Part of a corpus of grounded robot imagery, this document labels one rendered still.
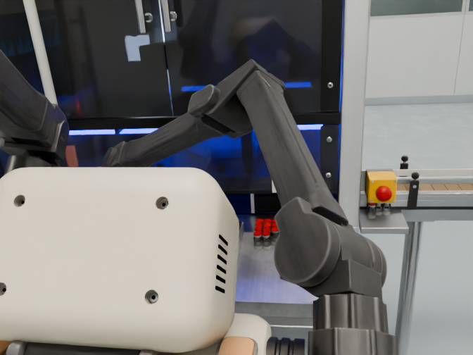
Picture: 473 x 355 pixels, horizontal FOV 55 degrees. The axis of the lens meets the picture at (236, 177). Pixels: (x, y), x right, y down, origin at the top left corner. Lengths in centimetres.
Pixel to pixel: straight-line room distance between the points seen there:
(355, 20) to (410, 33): 479
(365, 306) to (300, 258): 8
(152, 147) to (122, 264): 61
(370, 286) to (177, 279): 21
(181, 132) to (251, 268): 42
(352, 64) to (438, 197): 50
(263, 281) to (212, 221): 73
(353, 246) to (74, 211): 27
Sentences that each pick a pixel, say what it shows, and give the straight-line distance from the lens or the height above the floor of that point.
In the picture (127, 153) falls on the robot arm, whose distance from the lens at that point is 104.
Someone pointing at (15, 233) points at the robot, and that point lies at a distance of 41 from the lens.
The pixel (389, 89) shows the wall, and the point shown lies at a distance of 599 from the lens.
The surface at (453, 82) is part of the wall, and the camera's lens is 616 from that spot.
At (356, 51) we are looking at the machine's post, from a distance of 115.
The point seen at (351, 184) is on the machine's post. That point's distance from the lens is 125.
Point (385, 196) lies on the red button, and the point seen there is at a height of 100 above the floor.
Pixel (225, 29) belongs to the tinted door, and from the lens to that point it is 115.
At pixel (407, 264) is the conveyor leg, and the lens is 158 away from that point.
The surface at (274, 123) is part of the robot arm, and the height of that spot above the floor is 134.
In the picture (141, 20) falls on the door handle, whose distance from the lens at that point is 112.
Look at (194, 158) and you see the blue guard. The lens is 124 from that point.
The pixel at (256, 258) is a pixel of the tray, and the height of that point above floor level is 88.
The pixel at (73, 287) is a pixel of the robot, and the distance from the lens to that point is 38.
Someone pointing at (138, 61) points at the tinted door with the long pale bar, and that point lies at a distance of 121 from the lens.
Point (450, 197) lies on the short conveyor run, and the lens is 144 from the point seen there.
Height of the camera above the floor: 153
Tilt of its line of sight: 23 degrees down
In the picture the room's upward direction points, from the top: 4 degrees counter-clockwise
